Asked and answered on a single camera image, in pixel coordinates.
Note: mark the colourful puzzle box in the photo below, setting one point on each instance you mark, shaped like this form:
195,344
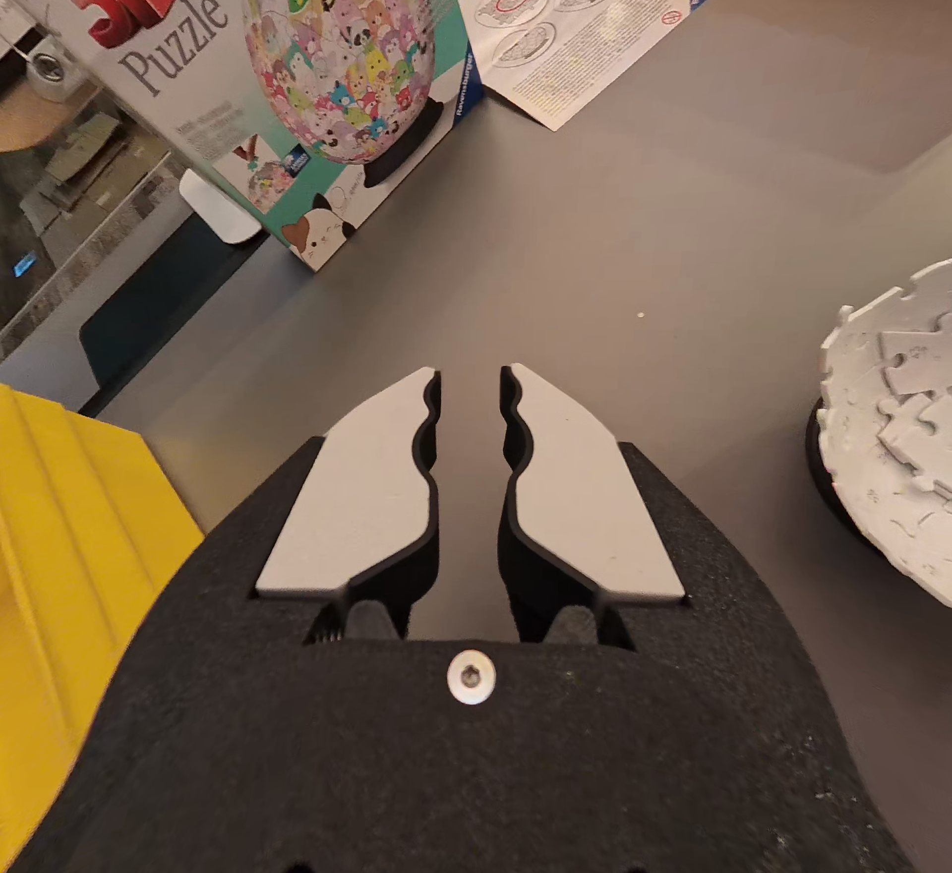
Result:
186,70

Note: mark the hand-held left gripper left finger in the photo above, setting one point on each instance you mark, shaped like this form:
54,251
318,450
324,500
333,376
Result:
349,501

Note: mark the white instruction leaflet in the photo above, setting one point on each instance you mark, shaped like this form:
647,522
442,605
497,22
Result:
595,40

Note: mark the yellow plastic bin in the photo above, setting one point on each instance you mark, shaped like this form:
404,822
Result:
67,553

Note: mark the dark teal panel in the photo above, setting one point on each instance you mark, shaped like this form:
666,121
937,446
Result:
163,323

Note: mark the white loose puzzle piece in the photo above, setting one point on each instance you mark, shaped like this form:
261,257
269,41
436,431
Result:
915,360
918,442

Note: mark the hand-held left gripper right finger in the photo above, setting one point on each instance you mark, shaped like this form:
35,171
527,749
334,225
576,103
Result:
584,508

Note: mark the white half puzzle ball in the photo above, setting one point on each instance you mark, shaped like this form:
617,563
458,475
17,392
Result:
855,382

